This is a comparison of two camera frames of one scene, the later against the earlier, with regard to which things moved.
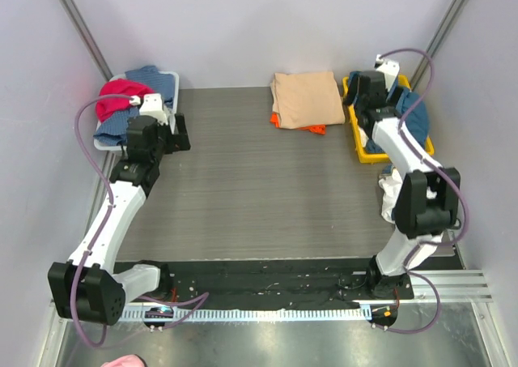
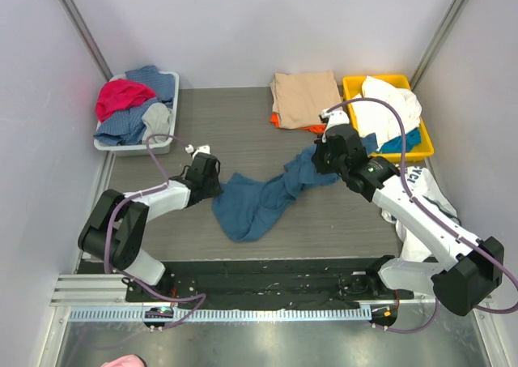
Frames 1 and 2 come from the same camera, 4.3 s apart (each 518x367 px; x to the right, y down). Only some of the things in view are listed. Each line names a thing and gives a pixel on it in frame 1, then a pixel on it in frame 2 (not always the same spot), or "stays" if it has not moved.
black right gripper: [355, 90] -> [324, 161]
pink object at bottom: [126, 360] stays
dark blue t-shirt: [418, 123] -> [244, 206]
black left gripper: [178, 136] -> [211, 179]
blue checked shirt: [113, 130] stays
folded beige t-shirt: [304, 99] stays
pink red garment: [108, 107] stays
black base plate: [269, 283] stays
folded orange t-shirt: [319, 129] stays
